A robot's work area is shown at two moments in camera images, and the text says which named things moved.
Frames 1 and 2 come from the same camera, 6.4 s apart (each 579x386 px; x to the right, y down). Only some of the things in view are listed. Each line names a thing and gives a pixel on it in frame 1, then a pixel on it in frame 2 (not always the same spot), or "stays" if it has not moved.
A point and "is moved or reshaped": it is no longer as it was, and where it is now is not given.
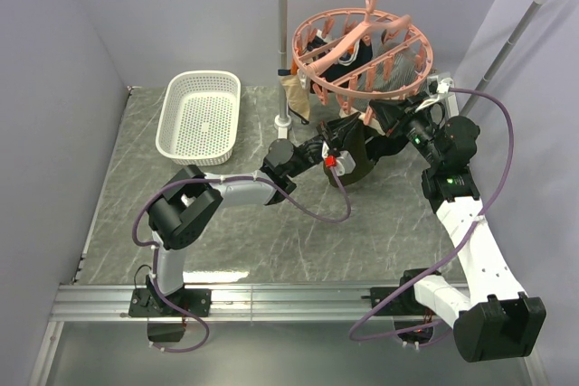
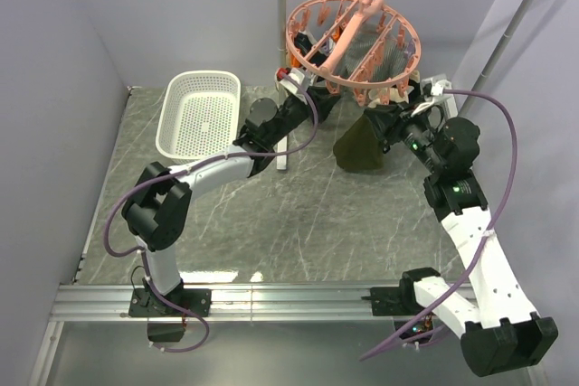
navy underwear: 357,53 to 302,44
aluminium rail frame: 77,300 stays
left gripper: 337,128 to 323,101
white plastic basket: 199,117 stays
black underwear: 380,145 to 414,92
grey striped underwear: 400,71 to 387,66
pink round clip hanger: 360,55 is moved or reshaped
